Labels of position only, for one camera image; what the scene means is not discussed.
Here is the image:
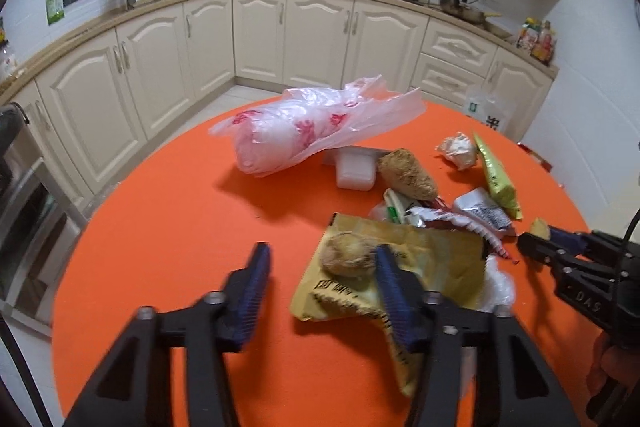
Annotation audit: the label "white green rice bag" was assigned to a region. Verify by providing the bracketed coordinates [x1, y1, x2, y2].
[463, 86, 516, 134]

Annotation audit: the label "silver barcode wrapper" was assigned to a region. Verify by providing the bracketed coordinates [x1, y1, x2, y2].
[452, 187, 516, 239]

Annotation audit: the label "steel wok pan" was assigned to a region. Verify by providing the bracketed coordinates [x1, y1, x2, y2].
[438, 0, 501, 26]

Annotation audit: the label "person right hand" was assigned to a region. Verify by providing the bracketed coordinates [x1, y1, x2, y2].
[586, 332, 639, 426]

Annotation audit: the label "clear plastic wrap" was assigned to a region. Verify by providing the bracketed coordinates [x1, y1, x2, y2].
[473, 255, 516, 312]

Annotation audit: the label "black rice cooker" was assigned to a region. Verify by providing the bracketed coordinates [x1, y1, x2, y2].
[1, 102, 47, 235]

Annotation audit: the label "white plastic cup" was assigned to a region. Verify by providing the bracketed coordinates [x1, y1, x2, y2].
[334, 148, 376, 192]

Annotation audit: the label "red white snack wrapper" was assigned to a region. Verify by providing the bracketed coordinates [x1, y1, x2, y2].
[405, 207, 518, 265]

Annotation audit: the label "green white rice wrapper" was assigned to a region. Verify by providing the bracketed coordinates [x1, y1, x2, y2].
[368, 188, 424, 225]

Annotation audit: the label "round orange table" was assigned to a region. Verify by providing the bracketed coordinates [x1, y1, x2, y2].
[52, 103, 599, 426]

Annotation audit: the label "small brown food scrap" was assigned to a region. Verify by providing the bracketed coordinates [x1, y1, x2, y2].
[320, 232, 376, 279]

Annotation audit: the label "metal shelf rack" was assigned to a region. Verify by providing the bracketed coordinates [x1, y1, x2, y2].
[1, 156, 87, 337]

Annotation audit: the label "yellow brown snack bag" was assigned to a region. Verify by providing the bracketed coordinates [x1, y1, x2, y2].
[290, 213, 487, 397]

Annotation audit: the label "green snack packet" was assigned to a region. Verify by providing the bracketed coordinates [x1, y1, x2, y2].
[474, 133, 523, 220]

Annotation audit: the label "brown bread roll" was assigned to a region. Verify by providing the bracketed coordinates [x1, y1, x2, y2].
[378, 148, 438, 202]

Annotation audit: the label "green detergent bottle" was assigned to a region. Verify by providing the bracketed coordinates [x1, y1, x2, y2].
[46, 0, 65, 25]

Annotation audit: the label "lower kitchen cabinets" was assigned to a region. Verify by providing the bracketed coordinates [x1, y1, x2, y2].
[1, 0, 558, 208]

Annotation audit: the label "crumpled white paper ball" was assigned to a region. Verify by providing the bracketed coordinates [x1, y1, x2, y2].
[436, 132, 477, 171]

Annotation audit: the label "condiment bottles group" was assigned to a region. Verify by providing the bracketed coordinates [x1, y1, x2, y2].
[516, 17, 556, 66]

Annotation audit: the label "red white plastic bag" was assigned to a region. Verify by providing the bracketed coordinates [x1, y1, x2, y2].
[209, 76, 426, 176]

